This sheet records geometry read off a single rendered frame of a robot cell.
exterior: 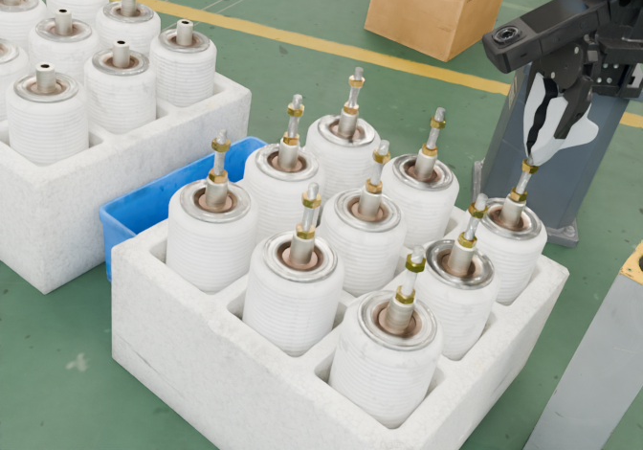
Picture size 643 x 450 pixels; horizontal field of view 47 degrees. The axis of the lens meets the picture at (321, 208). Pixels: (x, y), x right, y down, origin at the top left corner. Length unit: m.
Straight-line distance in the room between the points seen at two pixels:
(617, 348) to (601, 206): 0.70
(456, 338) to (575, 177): 0.54
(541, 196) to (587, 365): 0.51
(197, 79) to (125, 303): 0.38
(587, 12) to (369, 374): 0.39
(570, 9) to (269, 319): 0.41
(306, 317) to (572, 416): 0.32
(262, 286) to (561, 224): 0.71
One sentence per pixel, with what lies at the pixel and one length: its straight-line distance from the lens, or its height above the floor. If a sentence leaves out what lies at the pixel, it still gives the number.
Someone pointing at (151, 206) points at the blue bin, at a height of 0.08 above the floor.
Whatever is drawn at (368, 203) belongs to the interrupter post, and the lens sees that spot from 0.80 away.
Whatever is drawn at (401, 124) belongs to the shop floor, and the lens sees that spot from 1.52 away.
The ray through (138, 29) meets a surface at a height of 0.25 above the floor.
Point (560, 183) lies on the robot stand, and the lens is 1.27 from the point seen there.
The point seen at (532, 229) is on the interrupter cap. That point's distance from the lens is 0.87.
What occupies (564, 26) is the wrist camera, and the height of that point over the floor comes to 0.49.
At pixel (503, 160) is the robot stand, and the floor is 0.12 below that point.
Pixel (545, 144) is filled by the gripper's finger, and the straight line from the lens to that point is 0.79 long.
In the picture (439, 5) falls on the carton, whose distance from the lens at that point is 1.82.
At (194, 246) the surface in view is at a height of 0.22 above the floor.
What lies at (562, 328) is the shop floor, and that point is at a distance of 1.16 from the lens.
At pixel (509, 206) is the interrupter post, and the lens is 0.85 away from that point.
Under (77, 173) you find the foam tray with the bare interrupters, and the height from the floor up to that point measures 0.17.
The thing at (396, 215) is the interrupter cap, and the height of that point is 0.25.
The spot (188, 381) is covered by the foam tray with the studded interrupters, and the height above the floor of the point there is 0.07.
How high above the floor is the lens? 0.73
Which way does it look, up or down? 36 degrees down
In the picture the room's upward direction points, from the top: 12 degrees clockwise
